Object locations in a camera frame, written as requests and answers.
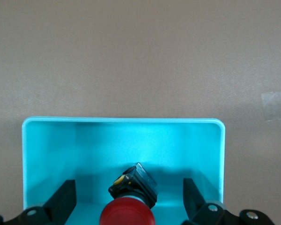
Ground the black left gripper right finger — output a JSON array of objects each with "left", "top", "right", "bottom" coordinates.
[{"left": 181, "top": 178, "right": 276, "bottom": 225}]

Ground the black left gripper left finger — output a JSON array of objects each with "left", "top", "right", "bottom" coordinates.
[{"left": 0, "top": 179, "right": 77, "bottom": 225}]

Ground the red mushroom push button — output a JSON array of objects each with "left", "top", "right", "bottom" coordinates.
[{"left": 100, "top": 162, "right": 158, "bottom": 225}]

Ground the teal plastic bin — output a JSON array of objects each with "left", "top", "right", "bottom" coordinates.
[{"left": 22, "top": 116, "right": 226, "bottom": 225}]

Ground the clear tape piece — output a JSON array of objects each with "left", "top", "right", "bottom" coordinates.
[{"left": 261, "top": 90, "right": 281, "bottom": 122}]

